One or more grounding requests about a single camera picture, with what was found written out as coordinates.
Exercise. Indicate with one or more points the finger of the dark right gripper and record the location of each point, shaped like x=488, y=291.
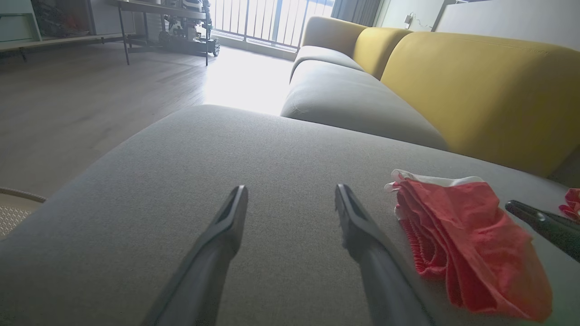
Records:
x=557, y=231

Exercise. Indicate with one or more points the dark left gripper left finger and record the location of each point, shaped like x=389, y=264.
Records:
x=199, y=290

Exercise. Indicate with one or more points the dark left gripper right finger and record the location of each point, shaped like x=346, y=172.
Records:
x=385, y=290

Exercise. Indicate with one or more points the red white numbered jersey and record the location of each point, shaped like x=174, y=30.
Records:
x=572, y=203

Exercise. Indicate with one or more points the red shorts with white stripe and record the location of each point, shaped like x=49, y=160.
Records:
x=476, y=235

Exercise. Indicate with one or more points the yellow sofa backrest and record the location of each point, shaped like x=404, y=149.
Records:
x=378, y=50
x=476, y=99

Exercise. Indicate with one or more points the white black wheeled robot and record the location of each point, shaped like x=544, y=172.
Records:
x=190, y=31

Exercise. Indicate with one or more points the beige sofa backrest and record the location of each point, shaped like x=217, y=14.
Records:
x=331, y=34

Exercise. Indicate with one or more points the balcony railing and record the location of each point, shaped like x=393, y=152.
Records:
x=267, y=22

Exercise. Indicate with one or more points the grey curtain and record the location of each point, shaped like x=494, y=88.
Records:
x=358, y=11

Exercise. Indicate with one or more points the table with black legs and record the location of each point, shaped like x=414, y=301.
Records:
x=163, y=10

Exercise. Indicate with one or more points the white low shelf unit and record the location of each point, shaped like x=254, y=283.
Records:
x=18, y=22

